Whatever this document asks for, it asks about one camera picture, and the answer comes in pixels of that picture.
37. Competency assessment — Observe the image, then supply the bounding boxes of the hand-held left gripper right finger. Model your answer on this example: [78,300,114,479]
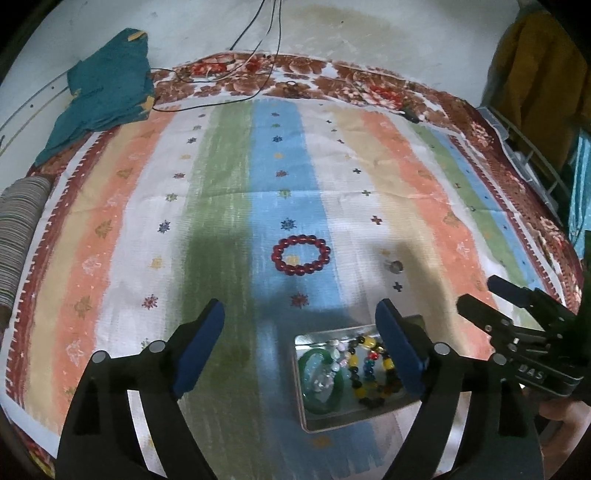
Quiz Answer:
[375,298,546,480]

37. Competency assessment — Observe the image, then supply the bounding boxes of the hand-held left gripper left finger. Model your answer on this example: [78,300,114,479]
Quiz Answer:
[55,298,226,480]

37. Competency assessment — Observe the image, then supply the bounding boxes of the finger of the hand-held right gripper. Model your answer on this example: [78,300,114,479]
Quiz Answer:
[457,294,511,342]
[488,274,539,309]

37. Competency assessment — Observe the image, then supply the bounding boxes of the multicolour bead bracelet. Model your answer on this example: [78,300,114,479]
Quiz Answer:
[358,342,393,384]

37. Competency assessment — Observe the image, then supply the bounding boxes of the yellow and black bead bracelet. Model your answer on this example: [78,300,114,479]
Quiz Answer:
[344,335,407,409]

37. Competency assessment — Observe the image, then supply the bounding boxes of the white bead bracelet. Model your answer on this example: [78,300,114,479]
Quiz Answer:
[307,339,352,393]

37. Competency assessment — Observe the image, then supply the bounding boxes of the silver metal tin box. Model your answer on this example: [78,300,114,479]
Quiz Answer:
[294,315,428,433]

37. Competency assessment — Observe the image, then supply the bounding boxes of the green jade bangle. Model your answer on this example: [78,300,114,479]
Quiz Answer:
[298,350,346,414]

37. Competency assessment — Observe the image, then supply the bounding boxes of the dark red bead bracelet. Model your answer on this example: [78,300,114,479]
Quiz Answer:
[269,234,332,276]

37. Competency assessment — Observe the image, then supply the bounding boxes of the person's right hand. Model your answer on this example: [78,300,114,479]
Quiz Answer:
[538,394,591,441]

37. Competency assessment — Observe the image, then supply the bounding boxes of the turquoise printed cloth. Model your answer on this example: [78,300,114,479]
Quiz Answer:
[566,134,591,245]

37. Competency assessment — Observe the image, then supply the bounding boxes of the pastel striped cloth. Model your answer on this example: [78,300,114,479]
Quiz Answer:
[0,97,559,480]

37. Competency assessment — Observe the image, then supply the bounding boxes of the mustard yellow jacket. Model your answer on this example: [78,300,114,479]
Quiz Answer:
[489,11,591,171]

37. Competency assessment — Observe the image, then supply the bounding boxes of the brown striped folded cloth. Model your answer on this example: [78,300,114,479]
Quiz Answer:
[0,175,52,308]

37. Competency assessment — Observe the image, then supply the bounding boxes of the brown floral blanket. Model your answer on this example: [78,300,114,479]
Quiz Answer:
[0,52,585,480]

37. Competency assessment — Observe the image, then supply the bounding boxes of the teal crumpled cloth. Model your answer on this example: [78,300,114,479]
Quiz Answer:
[34,28,155,166]

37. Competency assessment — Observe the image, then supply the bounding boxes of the metal wire rack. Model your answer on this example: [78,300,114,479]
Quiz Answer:
[478,106,573,222]

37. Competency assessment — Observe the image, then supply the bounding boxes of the white cable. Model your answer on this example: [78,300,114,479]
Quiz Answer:
[203,51,259,81]

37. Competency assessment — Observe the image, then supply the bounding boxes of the black cable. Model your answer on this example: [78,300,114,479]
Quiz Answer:
[150,0,283,113]
[228,0,266,51]

